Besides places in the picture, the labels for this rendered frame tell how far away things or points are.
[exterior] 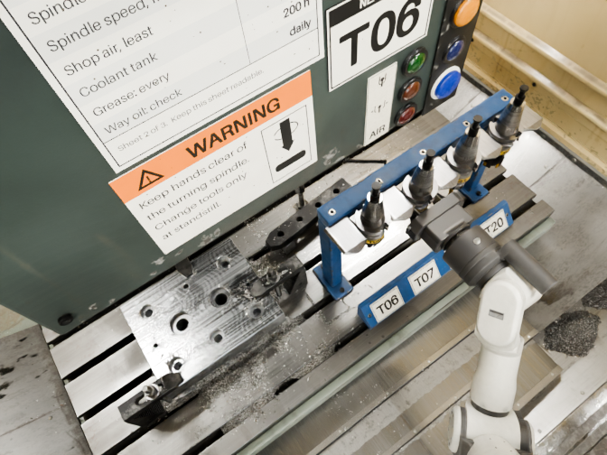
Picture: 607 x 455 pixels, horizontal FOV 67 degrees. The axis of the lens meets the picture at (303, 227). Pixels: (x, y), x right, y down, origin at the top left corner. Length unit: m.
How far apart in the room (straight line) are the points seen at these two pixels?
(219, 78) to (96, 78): 0.07
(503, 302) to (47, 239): 0.66
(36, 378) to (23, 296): 1.20
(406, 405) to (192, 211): 0.92
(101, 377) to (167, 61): 0.98
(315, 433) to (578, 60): 1.09
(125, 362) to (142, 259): 0.80
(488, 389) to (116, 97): 0.77
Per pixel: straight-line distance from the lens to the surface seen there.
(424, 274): 1.10
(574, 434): 1.26
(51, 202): 0.31
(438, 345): 1.25
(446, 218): 0.87
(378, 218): 0.80
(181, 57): 0.28
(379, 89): 0.41
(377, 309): 1.06
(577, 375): 1.44
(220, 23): 0.28
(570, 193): 1.47
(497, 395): 0.90
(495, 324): 0.82
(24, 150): 0.28
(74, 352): 1.24
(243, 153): 0.35
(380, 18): 0.36
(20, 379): 1.58
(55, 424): 1.51
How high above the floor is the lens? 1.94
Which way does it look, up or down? 61 degrees down
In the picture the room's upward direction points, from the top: 9 degrees counter-clockwise
